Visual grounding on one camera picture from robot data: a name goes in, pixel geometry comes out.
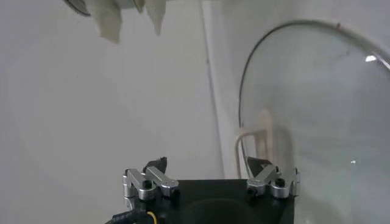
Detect glass lid with beige handle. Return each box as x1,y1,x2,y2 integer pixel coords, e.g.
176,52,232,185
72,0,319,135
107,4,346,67
234,19,390,224

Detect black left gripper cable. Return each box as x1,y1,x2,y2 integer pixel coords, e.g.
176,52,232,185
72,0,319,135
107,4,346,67
105,209,159,224

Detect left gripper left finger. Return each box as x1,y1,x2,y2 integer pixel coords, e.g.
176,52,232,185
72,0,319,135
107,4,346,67
122,156,180,201

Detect white electric cooker pot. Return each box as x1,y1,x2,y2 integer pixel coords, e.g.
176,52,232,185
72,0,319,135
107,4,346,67
87,0,168,44

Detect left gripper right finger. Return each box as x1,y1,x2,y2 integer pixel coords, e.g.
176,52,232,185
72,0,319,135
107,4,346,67
246,156,302,199

